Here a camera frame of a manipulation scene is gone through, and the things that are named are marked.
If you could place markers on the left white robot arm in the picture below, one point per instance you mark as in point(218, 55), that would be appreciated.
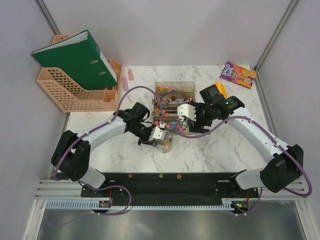
point(72, 153)

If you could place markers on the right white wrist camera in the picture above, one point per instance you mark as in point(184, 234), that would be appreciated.
point(187, 111)

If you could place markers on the white slotted cable duct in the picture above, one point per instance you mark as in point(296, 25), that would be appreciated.
point(97, 204)

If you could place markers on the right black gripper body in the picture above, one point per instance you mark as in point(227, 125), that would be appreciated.
point(204, 117)

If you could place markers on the pink highlighter pen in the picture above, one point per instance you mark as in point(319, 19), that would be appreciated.
point(130, 74)

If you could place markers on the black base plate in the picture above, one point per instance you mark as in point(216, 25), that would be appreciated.
point(192, 188)

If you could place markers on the purple highlighter pen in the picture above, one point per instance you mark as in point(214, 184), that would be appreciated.
point(125, 83)

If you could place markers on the Roald Dahl book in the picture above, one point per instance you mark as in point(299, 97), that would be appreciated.
point(238, 75)

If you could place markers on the clear four-compartment candy box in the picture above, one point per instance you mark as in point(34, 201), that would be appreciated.
point(170, 95)

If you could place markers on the green ring binder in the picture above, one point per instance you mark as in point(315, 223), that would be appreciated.
point(81, 58)

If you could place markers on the yellow plastic scoop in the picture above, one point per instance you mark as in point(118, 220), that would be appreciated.
point(221, 89)

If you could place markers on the peach plastic file rack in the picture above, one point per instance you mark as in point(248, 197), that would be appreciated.
point(70, 97)

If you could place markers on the clear plastic cup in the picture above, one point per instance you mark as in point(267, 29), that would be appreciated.
point(165, 145)

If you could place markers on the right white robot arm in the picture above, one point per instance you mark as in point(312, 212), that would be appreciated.
point(284, 163)

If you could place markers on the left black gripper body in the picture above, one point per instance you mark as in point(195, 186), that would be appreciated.
point(143, 133)

